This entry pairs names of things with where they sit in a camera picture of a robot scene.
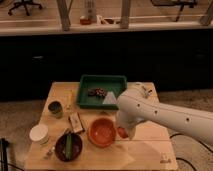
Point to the small brown box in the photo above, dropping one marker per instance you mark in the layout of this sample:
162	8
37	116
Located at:
76	123

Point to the clear plastic bag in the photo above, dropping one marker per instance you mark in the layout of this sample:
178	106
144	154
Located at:
110	98

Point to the green cucumber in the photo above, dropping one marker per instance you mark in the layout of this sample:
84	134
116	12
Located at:
68	148

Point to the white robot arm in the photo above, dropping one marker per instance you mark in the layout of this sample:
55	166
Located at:
134	108

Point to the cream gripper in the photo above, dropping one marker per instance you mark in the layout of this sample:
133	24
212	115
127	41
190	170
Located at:
130	131

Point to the red object on shelf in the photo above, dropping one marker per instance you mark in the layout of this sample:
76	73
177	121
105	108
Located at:
84	21

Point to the green plastic tray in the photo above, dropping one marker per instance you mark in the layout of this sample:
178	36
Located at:
115	83

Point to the black stand at left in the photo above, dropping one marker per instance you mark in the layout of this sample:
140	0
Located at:
3	154

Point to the white paper cup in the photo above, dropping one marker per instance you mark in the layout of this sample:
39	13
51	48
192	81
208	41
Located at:
39	134

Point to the red bowl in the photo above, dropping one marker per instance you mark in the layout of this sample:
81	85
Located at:
101	132

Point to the red apple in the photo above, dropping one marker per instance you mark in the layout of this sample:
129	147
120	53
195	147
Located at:
122	133

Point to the black office chair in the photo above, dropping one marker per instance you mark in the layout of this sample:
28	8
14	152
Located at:
24	3

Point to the dark green cup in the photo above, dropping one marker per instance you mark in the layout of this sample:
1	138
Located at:
55	108

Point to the dark grapes bunch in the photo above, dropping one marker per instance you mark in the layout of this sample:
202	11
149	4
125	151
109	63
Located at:
98	92

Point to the dark brown bowl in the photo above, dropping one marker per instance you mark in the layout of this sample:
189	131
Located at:
61	144

